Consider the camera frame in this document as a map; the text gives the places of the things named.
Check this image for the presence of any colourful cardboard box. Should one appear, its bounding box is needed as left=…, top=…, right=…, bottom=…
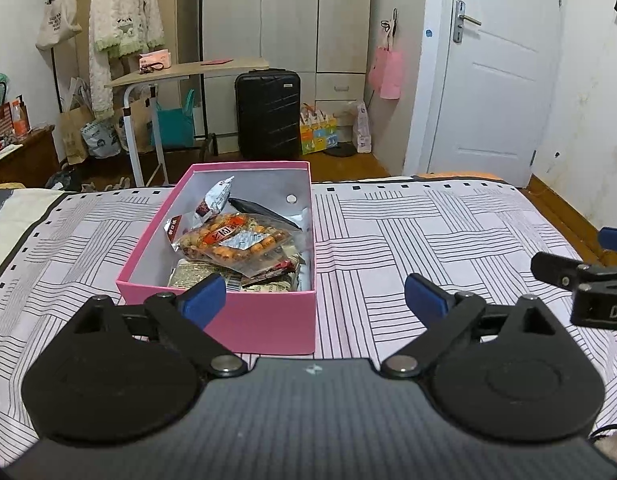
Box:
left=299, top=102, right=338, bottom=156

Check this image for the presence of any large brown paper bag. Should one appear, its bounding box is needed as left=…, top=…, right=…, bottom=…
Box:
left=113, top=95, right=154, bottom=155

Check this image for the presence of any striped bed sheet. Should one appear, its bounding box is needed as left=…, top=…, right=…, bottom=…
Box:
left=0, top=176, right=617, bottom=471

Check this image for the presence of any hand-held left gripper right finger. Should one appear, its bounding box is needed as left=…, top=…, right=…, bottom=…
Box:
left=380, top=273, right=559, bottom=380

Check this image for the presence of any wooden top side table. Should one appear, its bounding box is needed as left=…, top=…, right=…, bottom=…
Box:
left=104, top=57, right=270, bottom=189

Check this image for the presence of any black snack bar packet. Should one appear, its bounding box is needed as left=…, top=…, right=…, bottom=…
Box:
left=228, top=197, right=305, bottom=234

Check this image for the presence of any black suitcase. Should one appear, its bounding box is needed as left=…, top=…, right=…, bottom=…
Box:
left=234, top=69, right=302, bottom=159

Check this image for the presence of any cream grey blanket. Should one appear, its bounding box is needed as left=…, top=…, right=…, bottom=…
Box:
left=0, top=187, right=65, bottom=281

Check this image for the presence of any white printed bag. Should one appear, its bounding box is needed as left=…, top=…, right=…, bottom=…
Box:
left=81, top=120, right=122, bottom=160

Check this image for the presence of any white snack bar packet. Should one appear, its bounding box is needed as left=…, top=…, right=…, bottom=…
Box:
left=191, top=175, right=236, bottom=232

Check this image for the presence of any pink tissue box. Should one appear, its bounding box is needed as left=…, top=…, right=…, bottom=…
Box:
left=138, top=49, right=174, bottom=72

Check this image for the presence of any person's fluffy white clothing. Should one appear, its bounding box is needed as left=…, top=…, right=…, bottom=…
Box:
left=591, top=432, right=617, bottom=467

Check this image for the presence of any teal bag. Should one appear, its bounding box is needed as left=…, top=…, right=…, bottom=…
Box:
left=151, top=89, right=196, bottom=150

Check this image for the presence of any white door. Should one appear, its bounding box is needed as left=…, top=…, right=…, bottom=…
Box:
left=429, top=0, right=562, bottom=189

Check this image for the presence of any metal door handle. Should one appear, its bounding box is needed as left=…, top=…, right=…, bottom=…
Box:
left=453, top=0, right=483, bottom=44

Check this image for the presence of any orange bed cover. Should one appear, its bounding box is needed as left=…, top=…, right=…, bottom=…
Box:
left=413, top=172, right=520, bottom=190

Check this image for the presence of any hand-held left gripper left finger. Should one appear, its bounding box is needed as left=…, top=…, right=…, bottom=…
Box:
left=66, top=272, right=249, bottom=380

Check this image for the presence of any beige tote bag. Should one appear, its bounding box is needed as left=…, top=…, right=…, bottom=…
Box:
left=36, top=0, right=83, bottom=52

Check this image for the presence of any pink cardboard box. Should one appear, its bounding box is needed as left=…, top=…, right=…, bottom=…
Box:
left=114, top=161, right=318, bottom=356

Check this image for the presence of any pink gift bag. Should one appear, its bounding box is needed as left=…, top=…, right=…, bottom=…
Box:
left=369, top=46, right=406, bottom=100

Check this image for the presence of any fluffy white cardigan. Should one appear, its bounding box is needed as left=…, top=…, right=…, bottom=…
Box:
left=88, top=0, right=166, bottom=117

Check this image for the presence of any clear bag of coated peanuts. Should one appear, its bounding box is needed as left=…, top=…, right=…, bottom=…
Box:
left=167, top=212, right=302, bottom=279

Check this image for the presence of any orange bottle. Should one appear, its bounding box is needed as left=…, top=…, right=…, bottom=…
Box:
left=11, top=100, right=30, bottom=139

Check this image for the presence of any cream noodle packet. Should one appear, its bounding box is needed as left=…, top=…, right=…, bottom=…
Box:
left=167, top=257, right=300, bottom=294

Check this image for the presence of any white wardrobe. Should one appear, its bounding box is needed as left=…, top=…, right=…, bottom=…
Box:
left=201, top=0, right=375, bottom=137

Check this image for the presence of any white plastic bag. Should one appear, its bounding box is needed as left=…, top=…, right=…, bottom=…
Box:
left=352, top=101, right=373, bottom=155

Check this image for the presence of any wooden nightstand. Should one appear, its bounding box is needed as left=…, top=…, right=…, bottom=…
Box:
left=0, top=125, right=60, bottom=189

